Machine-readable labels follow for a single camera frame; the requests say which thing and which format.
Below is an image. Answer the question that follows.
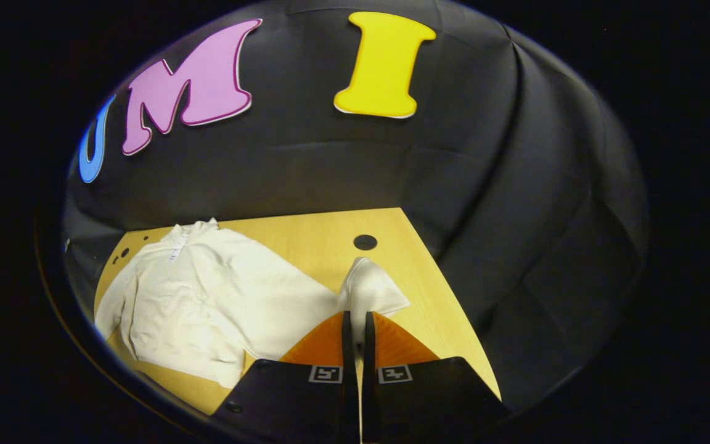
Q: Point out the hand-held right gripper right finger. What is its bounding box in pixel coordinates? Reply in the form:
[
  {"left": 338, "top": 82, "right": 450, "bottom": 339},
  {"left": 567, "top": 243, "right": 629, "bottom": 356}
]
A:
[{"left": 362, "top": 311, "right": 513, "bottom": 443}]

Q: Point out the black backdrop cloth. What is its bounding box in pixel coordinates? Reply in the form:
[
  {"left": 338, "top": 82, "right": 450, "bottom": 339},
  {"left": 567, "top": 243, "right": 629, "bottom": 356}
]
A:
[{"left": 62, "top": 0, "right": 648, "bottom": 414}]

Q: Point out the white sweatshirt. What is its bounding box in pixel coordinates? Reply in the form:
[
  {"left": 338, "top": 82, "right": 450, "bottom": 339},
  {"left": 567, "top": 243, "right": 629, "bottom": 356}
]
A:
[{"left": 94, "top": 217, "right": 411, "bottom": 389}]

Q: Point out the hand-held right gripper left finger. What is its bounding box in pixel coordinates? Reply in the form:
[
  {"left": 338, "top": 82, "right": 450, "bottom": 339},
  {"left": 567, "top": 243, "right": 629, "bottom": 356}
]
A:
[{"left": 210, "top": 310, "right": 361, "bottom": 442}]

